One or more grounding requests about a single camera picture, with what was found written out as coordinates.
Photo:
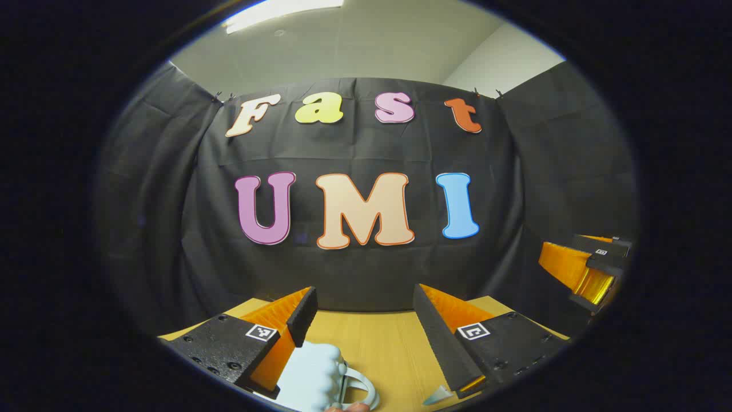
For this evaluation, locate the black backdrop cloth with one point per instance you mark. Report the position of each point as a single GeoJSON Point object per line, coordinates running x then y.
{"type": "Point", "coordinates": [354, 149]}

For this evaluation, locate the pale blue pointed item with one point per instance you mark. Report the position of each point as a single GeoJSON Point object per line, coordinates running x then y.
{"type": "Point", "coordinates": [438, 396]}

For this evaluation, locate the light blue suitcase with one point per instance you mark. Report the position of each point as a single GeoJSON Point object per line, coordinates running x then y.
{"type": "Point", "coordinates": [311, 372]}

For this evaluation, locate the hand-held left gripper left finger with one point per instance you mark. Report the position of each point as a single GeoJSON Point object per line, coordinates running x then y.
{"type": "Point", "coordinates": [302, 317]}

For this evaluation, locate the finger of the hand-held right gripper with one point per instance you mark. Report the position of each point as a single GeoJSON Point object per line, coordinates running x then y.
{"type": "Point", "coordinates": [606, 262]}
{"type": "Point", "coordinates": [612, 243]}

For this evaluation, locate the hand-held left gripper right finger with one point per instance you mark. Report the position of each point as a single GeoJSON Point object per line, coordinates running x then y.
{"type": "Point", "coordinates": [440, 337]}

